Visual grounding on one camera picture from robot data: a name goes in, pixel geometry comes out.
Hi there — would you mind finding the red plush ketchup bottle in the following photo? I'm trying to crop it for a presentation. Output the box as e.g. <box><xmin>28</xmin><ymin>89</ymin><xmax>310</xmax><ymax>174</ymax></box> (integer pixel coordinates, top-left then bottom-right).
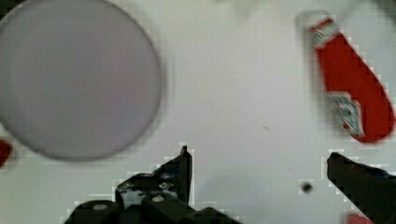
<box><xmin>306</xmin><ymin>13</ymin><xmax>395</xmax><ymax>144</ymax></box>

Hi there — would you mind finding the red plush strawberry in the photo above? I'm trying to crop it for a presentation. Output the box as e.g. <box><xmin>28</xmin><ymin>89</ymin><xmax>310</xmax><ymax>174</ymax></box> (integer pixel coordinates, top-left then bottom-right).
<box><xmin>0</xmin><ymin>140</ymin><xmax>13</xmax><ymax>167</ymax></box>

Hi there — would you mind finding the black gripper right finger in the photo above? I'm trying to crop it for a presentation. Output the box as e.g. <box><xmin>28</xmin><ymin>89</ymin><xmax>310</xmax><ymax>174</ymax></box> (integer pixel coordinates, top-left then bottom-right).
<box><xmin>327</xmin><ymin>152</ymin><xmax>396</xmax><ymax>224</ymax></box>

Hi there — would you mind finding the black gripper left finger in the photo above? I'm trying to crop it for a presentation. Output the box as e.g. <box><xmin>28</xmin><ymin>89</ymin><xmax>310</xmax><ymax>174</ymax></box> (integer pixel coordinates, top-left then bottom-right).
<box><xmin>64</xmin><ymin>146</ymin><xmax>240</xmax><ymax>224</ymax></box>

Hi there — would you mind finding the lilac round plate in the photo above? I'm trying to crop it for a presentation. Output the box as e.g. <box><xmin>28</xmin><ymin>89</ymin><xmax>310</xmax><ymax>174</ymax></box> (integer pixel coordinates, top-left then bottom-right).
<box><xmin>1</xmin><ymin>0</ymin><xmax>164</xmax><ymax>161</ymax></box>

